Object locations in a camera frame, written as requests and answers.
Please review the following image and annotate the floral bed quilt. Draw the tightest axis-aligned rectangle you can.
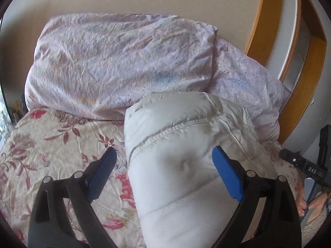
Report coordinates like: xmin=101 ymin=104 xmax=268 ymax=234
xmin=0 ymin=108 xmax=305 ymax=248

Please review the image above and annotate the beige puffy down jacket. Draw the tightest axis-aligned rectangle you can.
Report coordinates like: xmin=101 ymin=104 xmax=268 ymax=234
xmin=124 ymin=92 xmax=277 ymax=247

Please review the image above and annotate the person's right hand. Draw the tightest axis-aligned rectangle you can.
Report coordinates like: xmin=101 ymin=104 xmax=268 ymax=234
xmin=296 ymin=186 xmax=330 ymax=222

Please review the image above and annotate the lilac pillow near wardrobe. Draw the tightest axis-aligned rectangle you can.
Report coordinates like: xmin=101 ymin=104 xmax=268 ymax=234
xmin=206 ymin=36 xmax=284 ymax=141

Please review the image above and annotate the wooden framed wardrobe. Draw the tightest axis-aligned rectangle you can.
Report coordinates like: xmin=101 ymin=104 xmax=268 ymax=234
xmin=246 ymin=0 xmax=330 ymax=152

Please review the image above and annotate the lilac pillow near wall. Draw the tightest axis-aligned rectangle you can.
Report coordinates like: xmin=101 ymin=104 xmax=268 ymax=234
xmin=25 ymin=13 xmax=217 ymax=120

